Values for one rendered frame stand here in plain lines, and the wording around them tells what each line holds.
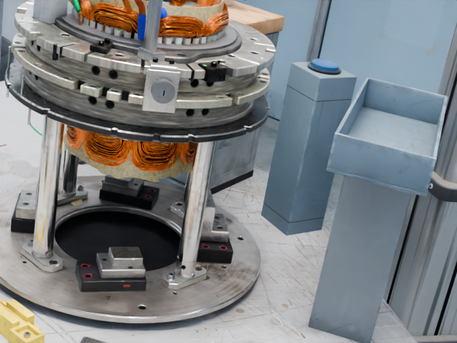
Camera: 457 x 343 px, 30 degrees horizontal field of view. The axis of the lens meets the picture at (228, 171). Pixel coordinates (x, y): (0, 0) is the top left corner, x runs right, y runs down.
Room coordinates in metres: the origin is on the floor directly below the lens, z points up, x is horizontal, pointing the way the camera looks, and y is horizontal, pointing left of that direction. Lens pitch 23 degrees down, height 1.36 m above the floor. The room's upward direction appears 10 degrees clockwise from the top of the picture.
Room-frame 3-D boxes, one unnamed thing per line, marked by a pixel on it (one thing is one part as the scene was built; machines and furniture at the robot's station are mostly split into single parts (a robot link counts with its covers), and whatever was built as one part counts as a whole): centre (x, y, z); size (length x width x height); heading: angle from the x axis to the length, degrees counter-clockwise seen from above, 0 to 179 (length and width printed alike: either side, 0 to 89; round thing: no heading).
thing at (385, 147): (0.96, -0.18, 0.92); 0.25 x 0.11 x 0.28; 168
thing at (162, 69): (0.88, 0.09, 1.07); 0.04 x 0.02 x 0.05; 105
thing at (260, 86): (0.98, -0.01, 1.06); 0.09 x 0.04 x 0.01; 147
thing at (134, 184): (1.15, 0.15, 0.83); 0.05 x 0.04 x 0.02; 85
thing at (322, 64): (1.21, -0.11, 1.04); 0.04 x 0.04 x 0.01
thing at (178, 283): (0.95, 0.03, 0.81); 0.07 x 0.03 x 0.01; 139
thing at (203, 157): (0.95, 0.03, 0.91); 0.02 x 0.02 x 0.21
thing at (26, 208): (1.02, 0.25, 0.85); 0.06 x 0.04 x 0.05; 9
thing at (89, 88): (0.88, 0.16, 1.06); 0.02 x 0.02 x 0.01; 78
